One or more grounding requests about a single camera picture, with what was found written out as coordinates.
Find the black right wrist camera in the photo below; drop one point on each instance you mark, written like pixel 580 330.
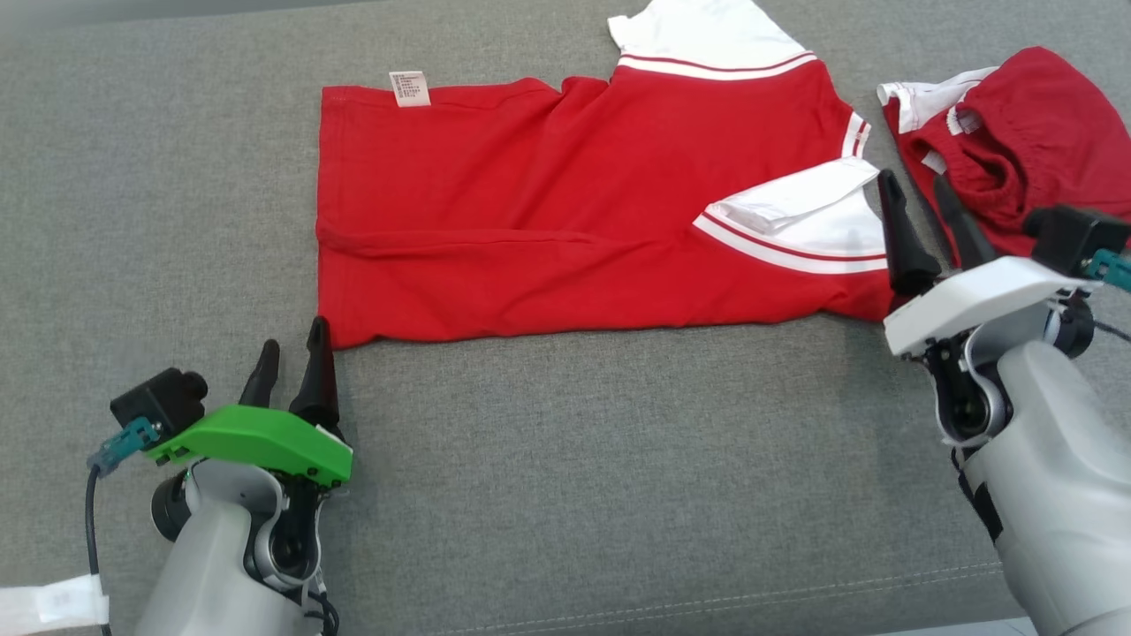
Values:
pixel 1074 238

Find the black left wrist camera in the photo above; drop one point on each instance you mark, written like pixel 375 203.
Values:
pixel 159 402

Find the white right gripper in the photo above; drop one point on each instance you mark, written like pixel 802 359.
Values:
pixel 981 305

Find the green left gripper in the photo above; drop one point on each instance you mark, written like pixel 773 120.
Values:
pixel 256 442

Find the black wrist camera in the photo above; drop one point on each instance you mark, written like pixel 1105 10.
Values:
pixel 159 402
pixel 1074 238

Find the red shirt white sleeves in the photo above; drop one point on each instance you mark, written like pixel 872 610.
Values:
pixel 548 221

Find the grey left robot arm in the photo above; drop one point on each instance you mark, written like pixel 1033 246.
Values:
pixel 212 565

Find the red shorts white stripe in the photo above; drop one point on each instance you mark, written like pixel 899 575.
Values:
pixel 1034 141

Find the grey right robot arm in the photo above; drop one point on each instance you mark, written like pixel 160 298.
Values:
pixel 1060 477

